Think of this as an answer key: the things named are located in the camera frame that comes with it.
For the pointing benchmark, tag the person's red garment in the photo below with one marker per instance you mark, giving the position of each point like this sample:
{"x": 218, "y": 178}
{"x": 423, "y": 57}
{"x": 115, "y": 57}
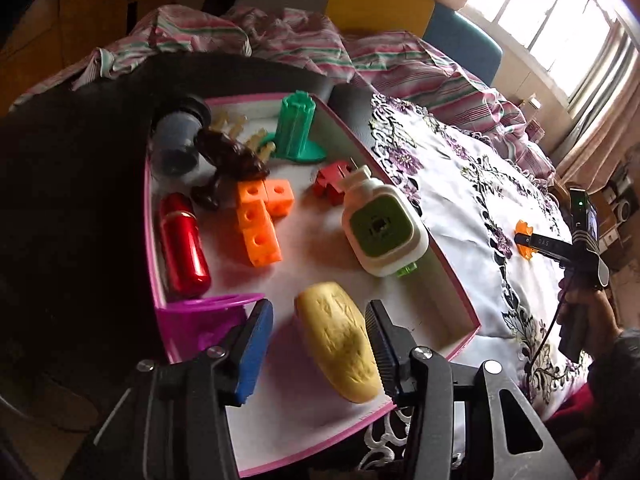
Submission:
{"x": 570, "y": 420}

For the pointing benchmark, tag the grey yellow blue headboard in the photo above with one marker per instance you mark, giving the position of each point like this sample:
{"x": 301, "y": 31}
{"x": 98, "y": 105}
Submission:
{"x": 380, "y": 5}

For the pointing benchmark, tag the dark brown figurine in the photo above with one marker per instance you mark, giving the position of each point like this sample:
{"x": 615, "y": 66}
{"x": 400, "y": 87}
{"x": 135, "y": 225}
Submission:
{"x": 230, "y": 157}

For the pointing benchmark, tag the barred window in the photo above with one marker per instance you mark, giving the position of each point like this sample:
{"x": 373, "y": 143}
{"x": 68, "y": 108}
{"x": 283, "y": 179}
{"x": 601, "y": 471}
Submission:
{"x": 540, "y": 5}

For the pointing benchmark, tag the pink shallow tray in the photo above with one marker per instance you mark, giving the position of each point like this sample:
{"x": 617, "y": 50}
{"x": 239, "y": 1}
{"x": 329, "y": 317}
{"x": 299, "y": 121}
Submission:
{"x": 310, "y": 270}

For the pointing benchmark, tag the white embroidered tablecloth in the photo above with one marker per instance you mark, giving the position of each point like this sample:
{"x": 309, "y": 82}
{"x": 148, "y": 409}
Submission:
{"x": 465, "y": 270}

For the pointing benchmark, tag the brown wooden wardrobe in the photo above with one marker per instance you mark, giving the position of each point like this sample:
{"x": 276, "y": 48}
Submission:
{"x": 75, "y": 10}

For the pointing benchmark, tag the purple plastic cup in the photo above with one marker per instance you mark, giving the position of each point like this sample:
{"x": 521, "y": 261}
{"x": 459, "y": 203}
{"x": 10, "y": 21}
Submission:
{"x": 205, "y": 320}

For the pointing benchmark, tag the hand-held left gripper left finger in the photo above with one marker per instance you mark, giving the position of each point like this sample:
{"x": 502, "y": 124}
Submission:
{"x": 255, "y": 355}

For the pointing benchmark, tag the red puzzle piece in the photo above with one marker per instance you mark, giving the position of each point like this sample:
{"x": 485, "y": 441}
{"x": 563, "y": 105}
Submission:
{"x": 330, "y": 182}

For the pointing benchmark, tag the white and green device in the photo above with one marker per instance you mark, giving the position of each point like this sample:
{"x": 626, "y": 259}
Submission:
{"x": 385, "y": 230}

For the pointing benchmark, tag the orange cube block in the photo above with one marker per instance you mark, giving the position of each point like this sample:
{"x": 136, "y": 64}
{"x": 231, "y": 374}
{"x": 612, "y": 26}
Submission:
{"x": 257, "y": 240}

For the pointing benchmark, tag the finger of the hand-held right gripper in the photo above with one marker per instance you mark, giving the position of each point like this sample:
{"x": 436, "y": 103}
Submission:
{"x": 545, "y": 245}

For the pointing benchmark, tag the grey cylinder with black cap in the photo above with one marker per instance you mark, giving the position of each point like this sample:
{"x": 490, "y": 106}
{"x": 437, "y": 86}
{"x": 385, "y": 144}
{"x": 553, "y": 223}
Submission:
{"x": 172, "y": 135}

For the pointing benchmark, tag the green plastic tower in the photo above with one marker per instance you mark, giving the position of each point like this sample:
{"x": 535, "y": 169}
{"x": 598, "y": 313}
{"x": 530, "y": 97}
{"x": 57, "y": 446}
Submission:
{"x": 295, "y": 125}

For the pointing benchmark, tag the pink striped blanket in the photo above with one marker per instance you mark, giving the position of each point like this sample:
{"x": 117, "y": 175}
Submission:
{"x": 300, "y": 40}

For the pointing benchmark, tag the person's right hand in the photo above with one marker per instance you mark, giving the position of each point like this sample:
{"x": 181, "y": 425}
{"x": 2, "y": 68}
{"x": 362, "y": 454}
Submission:
{"x": 605, "y": 317}

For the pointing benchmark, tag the oval embossed plastic piece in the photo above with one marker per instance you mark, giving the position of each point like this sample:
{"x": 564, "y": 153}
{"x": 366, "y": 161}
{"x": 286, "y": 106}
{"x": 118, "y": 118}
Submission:
{"x": 340, "y": 340}

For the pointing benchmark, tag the person's right forearm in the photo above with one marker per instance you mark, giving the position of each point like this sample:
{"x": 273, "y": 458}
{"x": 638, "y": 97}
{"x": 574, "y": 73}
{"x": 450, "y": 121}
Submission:
{"x": 620, "y": 375}

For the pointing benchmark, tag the silver radio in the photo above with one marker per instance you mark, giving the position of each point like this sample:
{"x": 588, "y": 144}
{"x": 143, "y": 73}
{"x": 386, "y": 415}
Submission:
{"x": 622, "y": 205}

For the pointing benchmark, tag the red metallic cylinder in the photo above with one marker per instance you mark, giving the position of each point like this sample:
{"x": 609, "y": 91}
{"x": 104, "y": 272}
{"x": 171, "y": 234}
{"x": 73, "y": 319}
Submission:
{"x": 182, "y": 245}

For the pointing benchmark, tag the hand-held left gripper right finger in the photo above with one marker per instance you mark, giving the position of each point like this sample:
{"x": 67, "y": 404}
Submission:
{"x": 382, "y": 355}

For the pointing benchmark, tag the beige toy brick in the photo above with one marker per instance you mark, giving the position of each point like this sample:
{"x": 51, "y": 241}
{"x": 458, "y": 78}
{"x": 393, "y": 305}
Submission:
{"x": 227, "y": 121}

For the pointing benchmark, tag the orange plastic clip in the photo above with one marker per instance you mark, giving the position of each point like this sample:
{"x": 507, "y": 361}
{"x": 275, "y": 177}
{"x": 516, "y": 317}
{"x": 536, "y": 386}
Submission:
{"x": 522, "y": 251}

